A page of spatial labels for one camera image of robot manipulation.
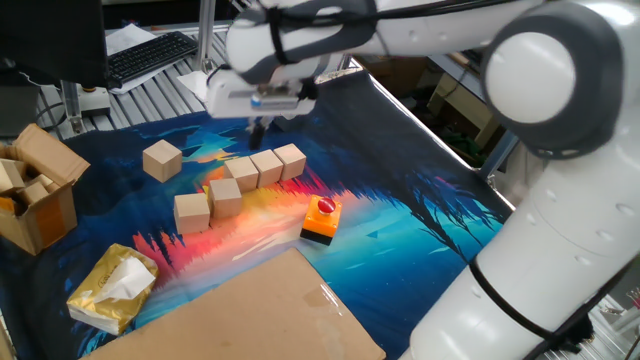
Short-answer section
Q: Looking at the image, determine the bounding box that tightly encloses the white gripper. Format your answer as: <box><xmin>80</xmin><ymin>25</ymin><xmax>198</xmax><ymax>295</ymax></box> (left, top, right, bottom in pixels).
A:
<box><xmin>205</xmin><ymin>73</ymin><xmax>317</xmax><ymax>151</ymax></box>

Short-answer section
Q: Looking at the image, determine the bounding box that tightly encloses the light wooden cube block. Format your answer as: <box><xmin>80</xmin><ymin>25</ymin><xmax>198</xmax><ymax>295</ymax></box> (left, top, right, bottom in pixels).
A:
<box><xmin>222</xmin><ymin>155</ymin><xmax>260</xmax><ymax>194</ymax></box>
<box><xmin>0</xmin><ymin>158</ymin><xmax>27</xmax><ymax>196</ymax></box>
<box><xmin>173</xmin><ymin>192</ymin><xmax>212</xmax><ymax>236</ymax></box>
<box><xmin>248</xmin><ymin>148</ymin><xmax>285</xmax><ymax>189</ymax></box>
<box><xmin>272</xmin><ymin>142</ymin><xmax>308</xmax><ymax>182</ymax></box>
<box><xmin>142</xmin><ymin>139</ymin><xmax>184</xmax><ymax>184</ymax></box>
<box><xmin>18</xmin><ymin>180</ymin><xmax>51</xmax><ymax>207</ymax></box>
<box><xmin>208</xmin><ymin>177</ymin><xmax>244</xmax><ymax>220</ymax></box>

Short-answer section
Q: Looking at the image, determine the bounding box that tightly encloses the small white paper sheet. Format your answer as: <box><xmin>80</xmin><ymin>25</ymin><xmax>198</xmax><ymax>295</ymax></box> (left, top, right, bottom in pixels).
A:
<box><xmin>177</xmin><ymin>69</ymin><xmax>212</xmax><ymax>104</ymax></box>

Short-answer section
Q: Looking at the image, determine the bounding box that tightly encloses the orange emergency stop button box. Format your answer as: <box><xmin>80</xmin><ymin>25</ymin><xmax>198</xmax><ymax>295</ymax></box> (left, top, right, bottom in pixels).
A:
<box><xmin>299</xmin><ymin>194</ymin><xmax>344</xmax><ymax>247</ymax></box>

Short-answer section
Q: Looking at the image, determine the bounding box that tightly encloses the black computer keyboard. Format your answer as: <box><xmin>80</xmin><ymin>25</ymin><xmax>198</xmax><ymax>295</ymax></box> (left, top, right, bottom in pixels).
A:
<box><xmin>107</xmin><ymin>30</ymin><xmax>200</xmax><ymax>91</ymax></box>

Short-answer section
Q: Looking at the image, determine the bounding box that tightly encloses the colourful forest print mat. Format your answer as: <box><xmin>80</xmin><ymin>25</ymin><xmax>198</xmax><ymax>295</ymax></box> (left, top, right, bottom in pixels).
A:
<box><xmin>0</xmin><ymin>69</ymin><xmax>516</xmax><ymax>360</ymax></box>

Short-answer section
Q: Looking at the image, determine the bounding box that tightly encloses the flat brown cardboard sheet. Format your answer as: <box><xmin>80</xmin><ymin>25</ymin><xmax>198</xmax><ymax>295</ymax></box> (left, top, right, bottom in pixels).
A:
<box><xmin>82</xmin><ymin>247</ymin><xmax>387</xmax><ymax>360</ymax></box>

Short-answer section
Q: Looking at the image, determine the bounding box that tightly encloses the beige box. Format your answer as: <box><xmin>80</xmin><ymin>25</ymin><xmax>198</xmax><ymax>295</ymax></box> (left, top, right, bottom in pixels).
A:
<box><xmin>430</xmin><ymin>72</ymin><xmax>504</xmax><ymax>149</ymax></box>

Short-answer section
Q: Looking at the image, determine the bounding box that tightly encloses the gold tissue pack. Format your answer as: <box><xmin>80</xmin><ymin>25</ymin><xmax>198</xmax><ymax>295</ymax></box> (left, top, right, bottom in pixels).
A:
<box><xmin>66</xmin><ymin>243</ymin><xmax>160</xmax><ymax>336</ymax></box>

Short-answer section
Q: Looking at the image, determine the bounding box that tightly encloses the open brown cardboard box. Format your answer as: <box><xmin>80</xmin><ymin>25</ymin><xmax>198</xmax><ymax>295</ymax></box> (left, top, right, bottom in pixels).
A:
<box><xmin>0</xmin><ymin>123</ymin><xmax>92</xmax><ymax>257</ymax></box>

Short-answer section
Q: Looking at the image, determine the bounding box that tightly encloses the black monitor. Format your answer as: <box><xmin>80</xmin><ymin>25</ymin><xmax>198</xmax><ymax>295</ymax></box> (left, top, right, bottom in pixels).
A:
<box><xmin>0</xmin><ymin>0</ymin><xmax>109</xmax><ymax>91</ymax></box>

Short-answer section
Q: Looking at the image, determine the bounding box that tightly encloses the aluminium profile post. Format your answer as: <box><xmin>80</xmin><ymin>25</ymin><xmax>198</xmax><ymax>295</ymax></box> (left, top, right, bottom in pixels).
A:
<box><xmin>192</xmin><ymin>0</ymin><xmax>217</xmax><ymax>71</ymax></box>

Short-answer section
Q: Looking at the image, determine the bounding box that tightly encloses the silver table edge rail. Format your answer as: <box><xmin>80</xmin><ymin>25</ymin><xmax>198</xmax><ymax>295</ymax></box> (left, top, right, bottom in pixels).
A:
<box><xmin>349</xmin><ymin>57</ymin><xmax>516</xmax><ymax>211</ymax></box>

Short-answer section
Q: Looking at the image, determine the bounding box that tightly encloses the short aluminium stand post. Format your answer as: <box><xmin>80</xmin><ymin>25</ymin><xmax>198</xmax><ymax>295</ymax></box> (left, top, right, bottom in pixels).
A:
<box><xmin>60</xmin><ymin>80</ymin><xmax>85</xmax><ymax>134</ymax></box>

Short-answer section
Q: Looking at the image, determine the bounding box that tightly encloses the blue-grey metal post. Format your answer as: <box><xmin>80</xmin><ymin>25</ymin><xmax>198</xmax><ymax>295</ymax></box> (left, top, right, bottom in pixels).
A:
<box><xmin>477</xmin><ymin>129</ymin><xmax>521</xmax><ymax>181</ymax></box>

